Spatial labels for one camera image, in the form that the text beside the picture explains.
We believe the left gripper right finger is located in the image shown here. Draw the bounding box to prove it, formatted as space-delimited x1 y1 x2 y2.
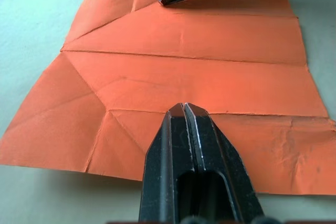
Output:
184 102 265 223

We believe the orange paper sheet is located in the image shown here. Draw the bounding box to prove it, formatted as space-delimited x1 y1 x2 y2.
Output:
0 0 336 196

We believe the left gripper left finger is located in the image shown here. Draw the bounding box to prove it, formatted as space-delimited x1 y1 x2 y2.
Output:
138 102 195 223

